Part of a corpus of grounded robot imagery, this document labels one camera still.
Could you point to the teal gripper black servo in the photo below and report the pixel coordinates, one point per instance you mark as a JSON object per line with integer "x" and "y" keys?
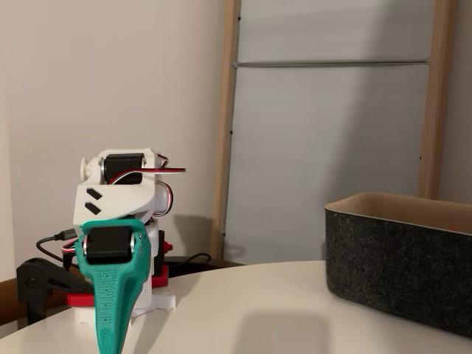
{"x": 109, "y": 241}

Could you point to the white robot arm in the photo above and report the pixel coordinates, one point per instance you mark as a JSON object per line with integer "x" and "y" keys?
{"x": 118, "y": 195}

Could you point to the dark grey felt box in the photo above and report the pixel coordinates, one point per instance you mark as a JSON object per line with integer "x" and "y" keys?
{"x": 387, "y": 265}

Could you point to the black clamp with red pad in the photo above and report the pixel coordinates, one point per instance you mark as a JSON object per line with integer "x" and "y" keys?
{"x": 33, "y": 276}
{"x": 160, "y": 278}

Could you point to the black angled power plug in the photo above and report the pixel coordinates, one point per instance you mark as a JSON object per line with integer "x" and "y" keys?
{"x": 67, "y": 260}

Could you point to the thin metal shelf rod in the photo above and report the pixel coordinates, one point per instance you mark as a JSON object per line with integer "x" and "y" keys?
{"x": 332, "y": 63}

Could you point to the light wooden shelf frame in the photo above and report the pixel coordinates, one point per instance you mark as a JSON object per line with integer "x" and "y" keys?
{"x": 225, "y": 110}

